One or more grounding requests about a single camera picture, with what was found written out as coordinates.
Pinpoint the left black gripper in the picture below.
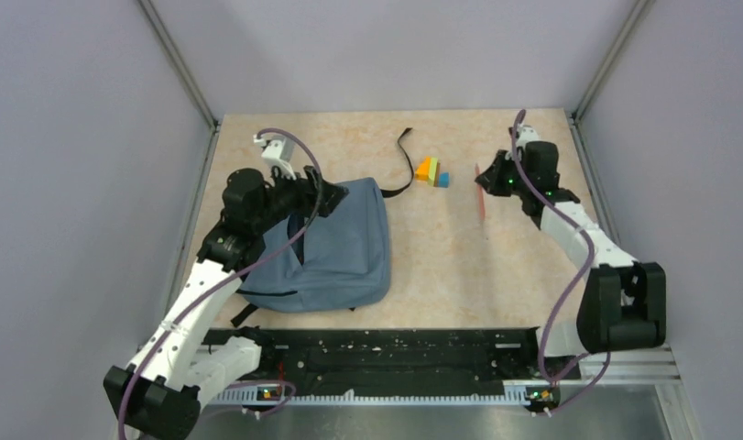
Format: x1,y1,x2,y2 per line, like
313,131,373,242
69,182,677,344
253,160,349,233

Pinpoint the blue student backpack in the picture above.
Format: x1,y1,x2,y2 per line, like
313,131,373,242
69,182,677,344
230,127,415,329

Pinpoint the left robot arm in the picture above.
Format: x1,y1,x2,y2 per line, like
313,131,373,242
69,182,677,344
104,166,349,439

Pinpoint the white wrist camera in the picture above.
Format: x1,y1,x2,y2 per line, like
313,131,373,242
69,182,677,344
253,135,298,180
515,124,541,148

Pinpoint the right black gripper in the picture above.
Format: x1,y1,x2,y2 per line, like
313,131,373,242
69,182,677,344
476,149,531,198

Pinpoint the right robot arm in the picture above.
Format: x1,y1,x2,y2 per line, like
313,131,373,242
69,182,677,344
475,141,667,354

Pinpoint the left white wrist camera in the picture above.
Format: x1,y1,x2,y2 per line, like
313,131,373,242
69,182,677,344
253,135,298,180

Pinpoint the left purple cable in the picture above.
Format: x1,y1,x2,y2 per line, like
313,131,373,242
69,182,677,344
116,127,323,440

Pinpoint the purple cable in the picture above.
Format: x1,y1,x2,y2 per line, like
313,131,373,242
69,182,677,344
508,109,612,417
116,127,323,440

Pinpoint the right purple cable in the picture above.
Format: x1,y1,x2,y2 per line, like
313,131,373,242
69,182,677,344
508,109,612,417

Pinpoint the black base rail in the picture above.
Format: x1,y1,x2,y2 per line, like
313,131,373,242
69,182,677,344
207,327,582,402

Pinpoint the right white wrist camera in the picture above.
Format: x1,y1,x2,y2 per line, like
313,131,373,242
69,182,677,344
515,124,541,148

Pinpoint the coloured sticky note stack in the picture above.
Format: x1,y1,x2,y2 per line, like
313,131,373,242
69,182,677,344
414,157,451,188

